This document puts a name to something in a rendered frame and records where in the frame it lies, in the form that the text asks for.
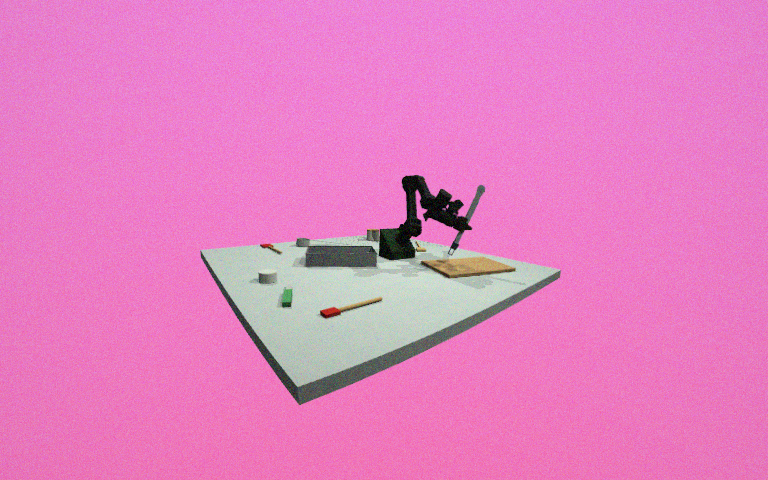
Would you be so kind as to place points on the light brown wooden board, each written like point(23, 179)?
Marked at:
point(465, 267)

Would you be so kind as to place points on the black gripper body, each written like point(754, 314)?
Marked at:
point(450, 219)

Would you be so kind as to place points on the red spatula with wooden handle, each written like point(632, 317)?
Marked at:
point(270, 247)

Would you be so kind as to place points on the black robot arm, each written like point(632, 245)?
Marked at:
point(413, 226)

